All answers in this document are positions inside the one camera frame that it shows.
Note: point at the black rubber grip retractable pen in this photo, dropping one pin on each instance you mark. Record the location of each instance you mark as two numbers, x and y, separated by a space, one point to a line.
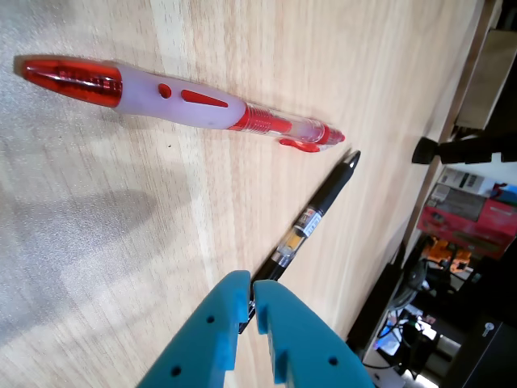
331 194

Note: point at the red product box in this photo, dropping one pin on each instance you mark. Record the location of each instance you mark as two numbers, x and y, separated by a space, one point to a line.
493 226

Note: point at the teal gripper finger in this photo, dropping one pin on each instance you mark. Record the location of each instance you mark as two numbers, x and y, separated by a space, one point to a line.
202 343
307 347

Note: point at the black box with round sticker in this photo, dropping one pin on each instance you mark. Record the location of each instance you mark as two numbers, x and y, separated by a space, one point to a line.
493 355

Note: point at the red white retractable pen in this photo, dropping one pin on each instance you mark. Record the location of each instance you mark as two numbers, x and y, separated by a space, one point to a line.
161 99

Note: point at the orange tool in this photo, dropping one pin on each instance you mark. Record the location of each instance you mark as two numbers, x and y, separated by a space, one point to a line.
442 250

